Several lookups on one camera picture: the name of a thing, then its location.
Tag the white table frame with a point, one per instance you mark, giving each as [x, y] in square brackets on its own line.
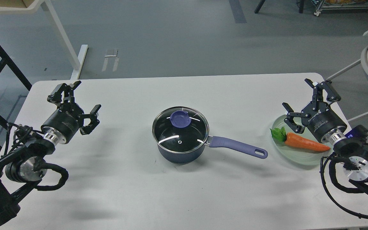
[33, 35]

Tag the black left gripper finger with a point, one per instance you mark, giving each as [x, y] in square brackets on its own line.
[63, 95]
[93, 118]

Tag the translucent green plate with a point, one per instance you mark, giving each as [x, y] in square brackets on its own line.
[297, 155]

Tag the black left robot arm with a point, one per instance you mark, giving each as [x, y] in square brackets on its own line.
[23, 167]

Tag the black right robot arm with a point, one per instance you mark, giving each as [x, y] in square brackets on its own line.
[348, 163]

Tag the blue saucepan with handle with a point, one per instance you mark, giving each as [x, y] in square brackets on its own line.
[213, 142]

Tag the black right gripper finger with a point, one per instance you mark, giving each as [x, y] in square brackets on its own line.
[324, 94]
[290, 118]

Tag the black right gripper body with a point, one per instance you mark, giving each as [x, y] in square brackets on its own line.
[322, 120]

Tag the wheeled metal cart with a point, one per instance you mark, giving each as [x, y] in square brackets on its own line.
[339, 5]

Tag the glass lid with purple knob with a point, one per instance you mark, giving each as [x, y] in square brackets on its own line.
[180, 129]

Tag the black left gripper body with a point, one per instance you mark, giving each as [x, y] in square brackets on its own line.
[63, 124]

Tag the orange toy carrot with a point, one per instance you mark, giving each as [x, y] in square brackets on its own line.
[294, 140]

